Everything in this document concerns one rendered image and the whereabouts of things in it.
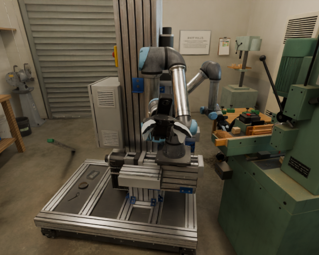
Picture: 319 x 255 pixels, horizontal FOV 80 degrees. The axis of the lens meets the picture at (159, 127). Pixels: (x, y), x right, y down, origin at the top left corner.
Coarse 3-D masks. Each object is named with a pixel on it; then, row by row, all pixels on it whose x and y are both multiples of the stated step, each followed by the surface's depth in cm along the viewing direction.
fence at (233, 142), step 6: (246, 138) 115; (252, 138) 115; (258, 138) 116; (264, 138) 118; (270, 138) 119; (228, 144) 114; (234, 144) 115; (240, 144) 115; (246, 144) 116; (252, 144) 117; (258, 144) 118
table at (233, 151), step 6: (228, 132) 135; (240, 132) 135; (216, 138) 128; (264, 144) 120; (222, 150) 121; (228, 150) 115; (234, 150) 116; (240, 150) 117; (246, 150) 118; (252, 150) 120; (258, 150) 121; (264, 150) 122; (270, 150) 123
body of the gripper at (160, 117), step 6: (156, 108) 74; (162, 114) 68; (162, 120) 64; (168, 120) 64; (156, 126) 64; (162, 126) 65; (168, 126) 65; (156, 132) 65; (162, 132) 66; (168, 132) 65; (156, 138) 66; (162, 138) 67
